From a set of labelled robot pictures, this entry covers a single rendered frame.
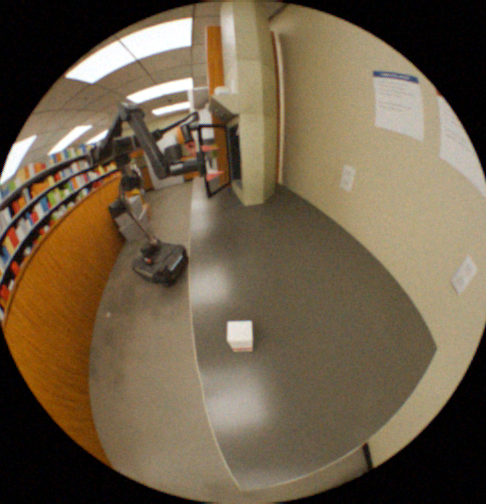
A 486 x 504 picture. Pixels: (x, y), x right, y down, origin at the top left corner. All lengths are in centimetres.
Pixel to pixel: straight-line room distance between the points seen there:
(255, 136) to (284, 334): 77
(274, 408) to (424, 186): 72
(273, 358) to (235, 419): 16
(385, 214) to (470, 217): 37
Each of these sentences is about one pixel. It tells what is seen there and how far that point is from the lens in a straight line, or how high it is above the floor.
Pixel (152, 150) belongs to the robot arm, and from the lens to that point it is 70.
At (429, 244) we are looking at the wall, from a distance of 64.
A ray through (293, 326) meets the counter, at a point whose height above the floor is 94.
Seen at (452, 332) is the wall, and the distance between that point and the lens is 75.
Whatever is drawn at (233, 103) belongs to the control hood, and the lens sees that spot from 76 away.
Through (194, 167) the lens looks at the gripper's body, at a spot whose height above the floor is 120.
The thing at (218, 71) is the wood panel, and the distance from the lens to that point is 122.
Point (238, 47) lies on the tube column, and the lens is 91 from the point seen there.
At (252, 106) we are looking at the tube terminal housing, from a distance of 78.
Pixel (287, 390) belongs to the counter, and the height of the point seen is 94.
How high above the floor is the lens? 129
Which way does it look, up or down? 43 degrees down
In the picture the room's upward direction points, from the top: 4 degrees counter-clockwise
